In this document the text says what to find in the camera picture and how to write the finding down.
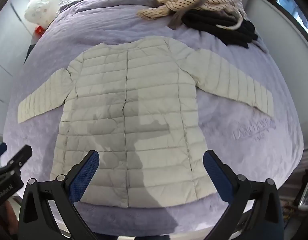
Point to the cream striped robe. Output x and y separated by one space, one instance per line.
184 2

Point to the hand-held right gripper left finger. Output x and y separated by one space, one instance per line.
85 175

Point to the white patterned plastic bag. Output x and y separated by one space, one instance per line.
38 8

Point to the lavender plush blanket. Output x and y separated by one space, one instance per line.
113 20

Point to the white packet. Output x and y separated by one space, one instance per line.
306 192

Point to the black knit clothes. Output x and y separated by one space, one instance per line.
219 27

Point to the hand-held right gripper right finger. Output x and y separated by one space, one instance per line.
216 177

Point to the white wardrobe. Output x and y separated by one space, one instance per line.
3 47

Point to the window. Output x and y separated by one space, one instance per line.
296 12

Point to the beige quilted down jacket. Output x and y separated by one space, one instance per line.
134 100

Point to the red box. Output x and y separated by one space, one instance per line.
39 30

